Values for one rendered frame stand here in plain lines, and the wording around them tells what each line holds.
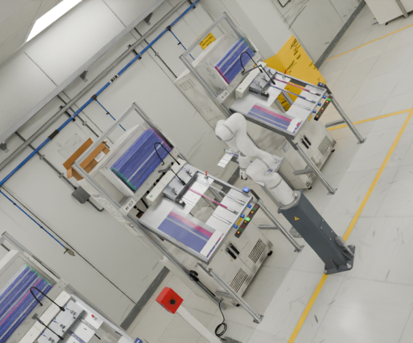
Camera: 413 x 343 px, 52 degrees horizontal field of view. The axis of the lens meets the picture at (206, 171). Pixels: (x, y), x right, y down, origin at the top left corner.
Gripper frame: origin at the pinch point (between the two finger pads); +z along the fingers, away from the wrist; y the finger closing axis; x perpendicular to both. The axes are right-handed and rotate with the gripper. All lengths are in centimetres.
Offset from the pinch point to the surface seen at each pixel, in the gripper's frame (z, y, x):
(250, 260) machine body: 82, -29, -21
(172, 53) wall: 71, 167, 214
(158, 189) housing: 14, -39, 63
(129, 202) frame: 6, -65, 72
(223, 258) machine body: 63, -46, -3
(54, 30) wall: -9, 62, 288
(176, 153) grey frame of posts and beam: 9, -3, 70
